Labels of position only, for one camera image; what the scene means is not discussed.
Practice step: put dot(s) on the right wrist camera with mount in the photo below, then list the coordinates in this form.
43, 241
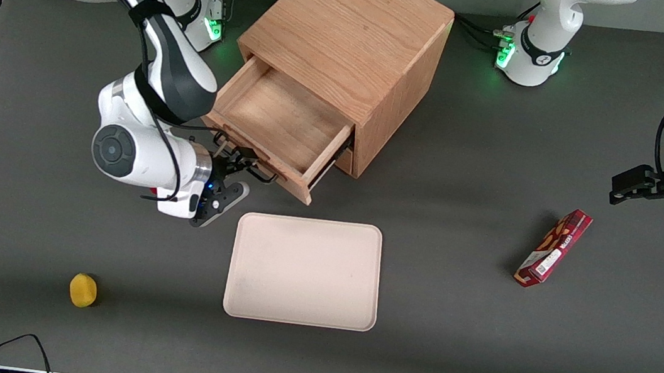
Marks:
217, 204

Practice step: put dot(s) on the yellow toy lemon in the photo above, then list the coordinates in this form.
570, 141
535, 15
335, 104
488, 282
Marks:
83, 290

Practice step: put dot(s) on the wooden drawer cabinet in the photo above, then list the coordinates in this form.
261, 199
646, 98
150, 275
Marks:
351, 30

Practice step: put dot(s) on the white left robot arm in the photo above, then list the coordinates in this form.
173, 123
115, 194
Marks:
539, 47

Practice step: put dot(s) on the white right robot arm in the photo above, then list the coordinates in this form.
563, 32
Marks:
145, 157

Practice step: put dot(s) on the wooden drawer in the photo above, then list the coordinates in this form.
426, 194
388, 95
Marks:
277, 116

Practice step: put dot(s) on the beige rectangular tray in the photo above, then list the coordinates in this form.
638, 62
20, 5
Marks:
304, 270

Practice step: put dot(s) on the red snack box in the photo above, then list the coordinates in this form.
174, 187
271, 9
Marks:
554, 248

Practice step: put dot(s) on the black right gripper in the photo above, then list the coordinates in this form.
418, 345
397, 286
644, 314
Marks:
221, 168

